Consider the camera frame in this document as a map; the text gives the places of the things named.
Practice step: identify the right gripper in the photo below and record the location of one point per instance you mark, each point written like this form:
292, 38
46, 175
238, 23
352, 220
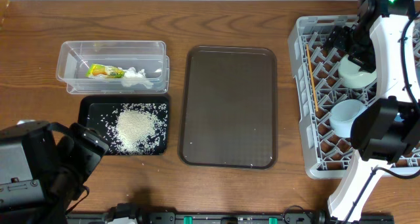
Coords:
338, 39

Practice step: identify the mint green bowl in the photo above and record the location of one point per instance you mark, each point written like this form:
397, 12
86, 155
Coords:
353, 76

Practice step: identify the wooden chopstick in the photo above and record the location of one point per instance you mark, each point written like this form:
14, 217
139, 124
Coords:
314, 95

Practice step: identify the light blue small bowl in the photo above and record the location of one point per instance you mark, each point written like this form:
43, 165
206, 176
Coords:
343, 115

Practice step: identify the white napkin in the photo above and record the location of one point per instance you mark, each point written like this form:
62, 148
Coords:
132, 77

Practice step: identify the white rice pile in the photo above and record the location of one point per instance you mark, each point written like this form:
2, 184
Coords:
135, 128

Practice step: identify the yellow green snack wrapper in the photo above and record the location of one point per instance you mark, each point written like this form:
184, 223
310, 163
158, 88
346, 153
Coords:
102, 71

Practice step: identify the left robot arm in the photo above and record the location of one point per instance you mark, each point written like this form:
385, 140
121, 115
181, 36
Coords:
44, 167

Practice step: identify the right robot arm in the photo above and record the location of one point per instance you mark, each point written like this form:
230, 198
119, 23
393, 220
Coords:
385, 131

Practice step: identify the grey dishwasher rack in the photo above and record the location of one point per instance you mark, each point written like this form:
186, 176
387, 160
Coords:
315, 135

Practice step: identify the black waste tray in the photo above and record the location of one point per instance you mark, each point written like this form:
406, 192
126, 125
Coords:
92, 106

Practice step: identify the brown serving tray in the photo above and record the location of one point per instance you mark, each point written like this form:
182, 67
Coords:
229, 110

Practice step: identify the clear plastic bin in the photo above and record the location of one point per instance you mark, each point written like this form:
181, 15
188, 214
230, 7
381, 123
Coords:
76, 57

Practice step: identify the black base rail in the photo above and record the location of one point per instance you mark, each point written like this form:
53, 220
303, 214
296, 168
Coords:
131, 213

